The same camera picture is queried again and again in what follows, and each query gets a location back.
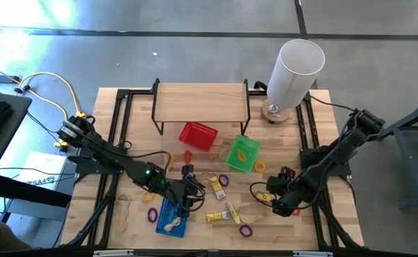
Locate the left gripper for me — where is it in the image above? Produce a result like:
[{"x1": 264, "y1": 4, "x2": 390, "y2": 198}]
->
[{"x1": 177, "y1": 163, "x2": 206, "y2": 218}]

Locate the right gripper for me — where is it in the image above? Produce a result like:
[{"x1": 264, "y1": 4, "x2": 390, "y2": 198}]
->
[{"x1": 265, "y1": 166, "x2": 297, "y2": 218}]

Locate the small yellow box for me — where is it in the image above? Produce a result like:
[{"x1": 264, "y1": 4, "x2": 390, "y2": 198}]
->
[
  {"x1": 205, "y1": 211, "x2": 231, "y2": 224},
  {"x1": 257, "y1": 191, "x2": 277, "y2": 203},
  {"x1": 209, "y1": 176, "x2": 227, "y2": 201},
  {"x1": 225, "y1": 201, "x2": 242, "y2": 226}
]

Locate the green plastic basket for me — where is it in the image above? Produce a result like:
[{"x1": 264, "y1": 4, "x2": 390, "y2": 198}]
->
[{"x1": 225, "y1": 134, "x2": 262, "y2": 173}]

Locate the dark grey side desk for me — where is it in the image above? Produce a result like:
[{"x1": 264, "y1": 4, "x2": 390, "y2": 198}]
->
[{"x1": 0, "y1": 91, "x2": 73, "y2": 229}]

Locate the blue plastic basket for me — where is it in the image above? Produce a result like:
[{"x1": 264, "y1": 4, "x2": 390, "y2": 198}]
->
[{"x1": 154, "y1": 196, "x2": 189, "y2": 238}]

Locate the red plastic basket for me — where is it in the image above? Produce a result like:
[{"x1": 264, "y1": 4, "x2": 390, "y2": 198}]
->
[{"x1": 178, "y1": 121, "x2": 219, "y2": 153}]

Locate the wooden shelf riser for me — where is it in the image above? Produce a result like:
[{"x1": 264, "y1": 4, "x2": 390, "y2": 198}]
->
[{"x1": 150, "y1": 77, "x2": 252, "y2": 136}]

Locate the white shade table lamp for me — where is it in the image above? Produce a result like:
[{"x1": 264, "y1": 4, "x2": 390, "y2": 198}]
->
[{"x1": 260, "y1": 38, "x2": 327, "y2": 125}]

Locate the blue metal workbench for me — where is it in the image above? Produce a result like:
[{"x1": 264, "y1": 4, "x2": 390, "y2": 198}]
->
[{"x1": 374, "y1": 97, "x2": 418, "y2": 211}]

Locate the white cardboard box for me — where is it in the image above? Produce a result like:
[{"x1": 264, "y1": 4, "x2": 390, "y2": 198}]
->
[{"x1": 6, "y1": 151, "x2": 76, "y2": 223}]

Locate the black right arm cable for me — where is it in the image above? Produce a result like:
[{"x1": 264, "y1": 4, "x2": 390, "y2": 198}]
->
[{"x1": 249, "y1": 181, "x2": 304, "y2": 211}]

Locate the silver aluminium post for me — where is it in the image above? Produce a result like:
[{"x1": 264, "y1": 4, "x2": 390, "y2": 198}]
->
[
  {"x1": 292, "y1": 250, "x2": 334, "y2": 257},
  {"x1": 92, "y1": 249, "x2": 135, "y2": 257}
]

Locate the black metal table frame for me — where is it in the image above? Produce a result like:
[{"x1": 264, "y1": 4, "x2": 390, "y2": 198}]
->
[{"x1": 60, "y1": 87, "x2": 366, "y2": 257}]

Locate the yellow floor cable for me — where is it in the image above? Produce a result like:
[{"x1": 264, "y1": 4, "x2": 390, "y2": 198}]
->
[
  {"x1": 16, "y1": 71, "x2": 87, "y2": 121},
  {"x1": 0, "y1": 59, "x2": 70, "y2": 150}
]

